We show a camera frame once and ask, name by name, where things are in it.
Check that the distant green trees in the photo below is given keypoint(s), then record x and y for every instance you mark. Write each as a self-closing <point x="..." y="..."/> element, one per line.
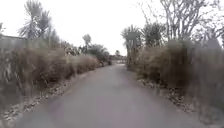
<point x="96" y="50"/>

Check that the group of cabbage trees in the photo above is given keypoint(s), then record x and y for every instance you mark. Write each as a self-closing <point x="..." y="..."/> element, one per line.
<point x="131" y="36"/>

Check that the grey asphalt path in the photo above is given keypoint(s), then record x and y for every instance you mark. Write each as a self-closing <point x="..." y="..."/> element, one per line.
<point x="110" y="100"/>

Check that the row of dry brown bushes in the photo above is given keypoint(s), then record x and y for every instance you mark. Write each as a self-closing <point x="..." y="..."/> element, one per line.
<point x="186" y="66"/>
<point x="40" y="66"/>

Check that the large bare tree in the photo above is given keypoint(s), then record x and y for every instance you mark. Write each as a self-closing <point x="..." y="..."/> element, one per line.
<point x="180" y="16"/>

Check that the leaf-strewn verge with dead branches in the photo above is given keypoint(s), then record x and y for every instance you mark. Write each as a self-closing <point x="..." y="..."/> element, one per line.
<point x="33" y="101"/>

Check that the tall cabbage trees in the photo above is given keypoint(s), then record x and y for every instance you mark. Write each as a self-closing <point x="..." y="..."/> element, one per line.
<point x="35" y="20"/>

